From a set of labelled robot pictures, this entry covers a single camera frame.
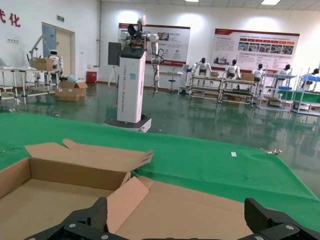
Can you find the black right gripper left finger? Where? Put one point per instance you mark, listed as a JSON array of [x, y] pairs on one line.
[[82, 220]]

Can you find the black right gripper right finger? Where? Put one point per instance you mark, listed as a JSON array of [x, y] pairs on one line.
[[265, 220]]

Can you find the open brown cardboard box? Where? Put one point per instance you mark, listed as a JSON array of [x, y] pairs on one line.
[[180, 212], [75, 175]]

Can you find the open cardboard shipping box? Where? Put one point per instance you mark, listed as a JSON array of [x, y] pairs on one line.
[[67, 95]]

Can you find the small brown cardboard box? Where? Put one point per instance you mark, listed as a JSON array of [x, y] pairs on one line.
[[214, 74], [248, 77]]

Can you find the metal table clamp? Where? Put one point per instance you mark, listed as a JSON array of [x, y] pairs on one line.
[[272, 151]]

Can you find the white tape label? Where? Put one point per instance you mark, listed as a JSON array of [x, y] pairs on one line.
[[234, 154]]

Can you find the green table cloth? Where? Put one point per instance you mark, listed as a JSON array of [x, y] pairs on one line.
[[200, 162]]

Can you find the metal shelf with blue tray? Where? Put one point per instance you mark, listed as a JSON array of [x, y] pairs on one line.
[[287, 93], [308, 96]]

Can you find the pipe rack with wooden shelves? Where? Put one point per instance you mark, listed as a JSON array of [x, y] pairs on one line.
[[205, 86], [237, 87]]

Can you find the light blue plastic bag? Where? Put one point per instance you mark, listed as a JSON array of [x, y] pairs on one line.
[[72, 78]]

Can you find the red floor cabinet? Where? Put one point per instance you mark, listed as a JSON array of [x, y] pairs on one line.
[[91, 77]]

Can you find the white pipe rack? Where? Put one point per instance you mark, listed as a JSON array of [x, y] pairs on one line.
[[25, 85]]

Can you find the white black humanoid robot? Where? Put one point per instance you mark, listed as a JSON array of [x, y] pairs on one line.
[[202, 66], [284, 71], [315, 73], [258, 73], [233, 70]]

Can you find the brown cardboard carton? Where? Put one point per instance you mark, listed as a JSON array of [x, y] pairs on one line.
[[43, 64]]

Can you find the black round stool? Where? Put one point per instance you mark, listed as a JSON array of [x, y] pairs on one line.
[[171, 85]]

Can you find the small white round-head robot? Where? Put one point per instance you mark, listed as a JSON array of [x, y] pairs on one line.
[[53, 57]]

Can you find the black screen on stand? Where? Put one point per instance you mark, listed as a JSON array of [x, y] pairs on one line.
[[114, 53]]

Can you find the beige door with window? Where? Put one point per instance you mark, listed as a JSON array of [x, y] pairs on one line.
[[66, 50]]

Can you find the green exit sign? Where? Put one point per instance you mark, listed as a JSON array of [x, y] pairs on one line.
[[60, 18]]

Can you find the ceiling light panel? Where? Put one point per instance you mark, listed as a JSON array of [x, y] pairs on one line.
[[192, 0], [271, 2]]

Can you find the red white wall info board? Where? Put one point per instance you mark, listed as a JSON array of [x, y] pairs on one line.
[[255, 47], [175, 45]]

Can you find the grey wall pipe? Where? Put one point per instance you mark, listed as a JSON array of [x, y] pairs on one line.
[[100, 32]]

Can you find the white wall switch panel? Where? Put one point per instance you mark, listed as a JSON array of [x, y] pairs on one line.
[[13, 40]]

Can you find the red wall lettering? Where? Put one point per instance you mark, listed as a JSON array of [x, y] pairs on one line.
[[13, 21]]

